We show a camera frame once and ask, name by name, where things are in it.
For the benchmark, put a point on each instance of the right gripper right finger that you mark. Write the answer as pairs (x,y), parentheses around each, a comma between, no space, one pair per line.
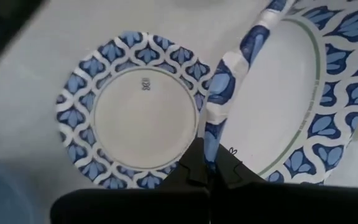
(275,205)

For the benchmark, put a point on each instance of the blue plastic bowl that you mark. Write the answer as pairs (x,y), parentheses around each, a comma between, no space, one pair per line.
(2,193)

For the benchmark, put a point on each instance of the blue patterned paper plate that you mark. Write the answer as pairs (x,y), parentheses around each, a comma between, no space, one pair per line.
(275,93)

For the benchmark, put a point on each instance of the large white bottom bowl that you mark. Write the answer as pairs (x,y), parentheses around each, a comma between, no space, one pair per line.
(145,118)

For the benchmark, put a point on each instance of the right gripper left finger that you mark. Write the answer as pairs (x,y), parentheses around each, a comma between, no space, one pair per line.
(141,205)

